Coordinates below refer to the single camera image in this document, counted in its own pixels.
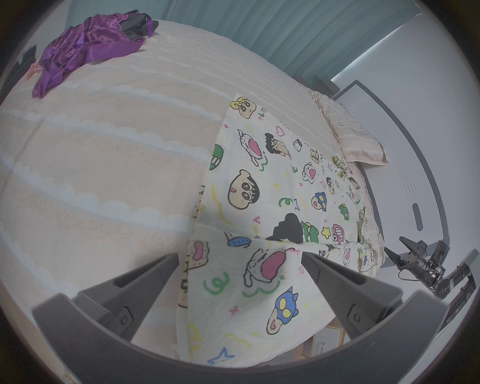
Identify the blue-green curtain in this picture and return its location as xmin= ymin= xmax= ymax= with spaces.
xmin=67 ymin=0 xmax=425 ymax=82

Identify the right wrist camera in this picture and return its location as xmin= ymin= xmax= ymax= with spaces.
xmin=430 ymin=241 xmax=449 ymax=268

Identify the pile of clothes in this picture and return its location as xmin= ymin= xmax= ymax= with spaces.
xmin=26 ymin=12 xmax=160 ymax=99

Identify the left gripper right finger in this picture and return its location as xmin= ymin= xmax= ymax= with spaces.
xmin=300 ymin=251 xmax=405 ymax=343

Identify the cream pillow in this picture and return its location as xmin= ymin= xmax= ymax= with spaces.
xmin=310 ymin=90 xmax=389 ymax=166

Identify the white printed quilt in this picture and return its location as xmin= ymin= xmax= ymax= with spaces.
xmin=176 ymin=95 xmax=388 ymax=367

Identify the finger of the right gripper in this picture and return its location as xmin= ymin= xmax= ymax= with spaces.
xmin=384 ymin=246 xmax=405 ymax=268
xmin=399 ymin=236 xmax=427 ymax=257

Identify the bed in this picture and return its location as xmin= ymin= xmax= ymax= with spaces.
xmin=0 ymin=19 xmax=452 ymax=376

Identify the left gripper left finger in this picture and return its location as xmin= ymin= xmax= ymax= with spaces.
xmin=74 ymin=253 xmax=181 ymax=343

